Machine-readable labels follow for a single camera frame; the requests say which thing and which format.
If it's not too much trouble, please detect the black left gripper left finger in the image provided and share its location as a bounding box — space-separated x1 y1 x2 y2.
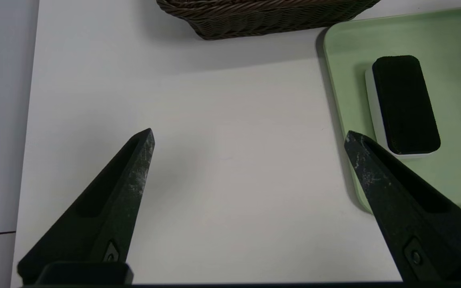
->
16 128 156 285

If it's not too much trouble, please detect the light green plastic tray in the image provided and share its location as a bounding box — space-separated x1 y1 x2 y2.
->
322 6 461 213

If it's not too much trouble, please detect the black and white board eraser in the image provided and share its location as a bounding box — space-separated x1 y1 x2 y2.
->
365 55 442 159

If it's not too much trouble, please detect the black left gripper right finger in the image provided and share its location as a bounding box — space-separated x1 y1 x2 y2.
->
343 130 461 283

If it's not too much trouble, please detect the dark brown wicker basket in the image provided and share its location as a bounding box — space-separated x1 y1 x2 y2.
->
156 0 381 41

